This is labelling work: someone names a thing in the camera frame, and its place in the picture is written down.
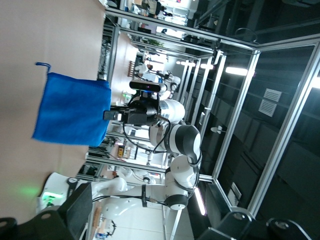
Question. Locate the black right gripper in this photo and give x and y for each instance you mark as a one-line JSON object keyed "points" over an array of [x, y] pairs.
{"points": [[140, 112]]}

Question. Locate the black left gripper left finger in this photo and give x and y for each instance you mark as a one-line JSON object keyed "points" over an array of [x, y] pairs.
{"points": [[70, 215]]}

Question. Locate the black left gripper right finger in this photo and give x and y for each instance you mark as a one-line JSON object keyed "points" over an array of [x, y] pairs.
{"points": [[240, 227]]}

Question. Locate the blue microfibre towel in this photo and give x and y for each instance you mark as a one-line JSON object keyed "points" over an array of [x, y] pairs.
{"points": [[72, 110]]}

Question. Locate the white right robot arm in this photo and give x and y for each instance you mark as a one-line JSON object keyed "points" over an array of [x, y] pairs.
{"points": [[185, 142]]}

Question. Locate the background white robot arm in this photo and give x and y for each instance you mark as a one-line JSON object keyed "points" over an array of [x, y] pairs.
{"points": [[175, 81]]}

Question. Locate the white strip light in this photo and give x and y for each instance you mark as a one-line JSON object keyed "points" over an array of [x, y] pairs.
{"points": [[200, 202], [236, 70]]}

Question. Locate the green potted plant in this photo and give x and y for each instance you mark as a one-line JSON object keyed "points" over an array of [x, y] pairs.
{"points": [[156, 43]]}

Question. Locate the white louvred vent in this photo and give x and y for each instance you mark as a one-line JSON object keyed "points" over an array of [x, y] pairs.
{"points": [[267, 108], [272, 95]]}

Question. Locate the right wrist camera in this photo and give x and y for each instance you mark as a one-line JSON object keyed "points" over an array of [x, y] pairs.
{"points": [[147, 86]]}

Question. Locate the aluminium extrusion frame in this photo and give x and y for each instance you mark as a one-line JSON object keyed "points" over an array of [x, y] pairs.
{"points": [[238, 105]]}

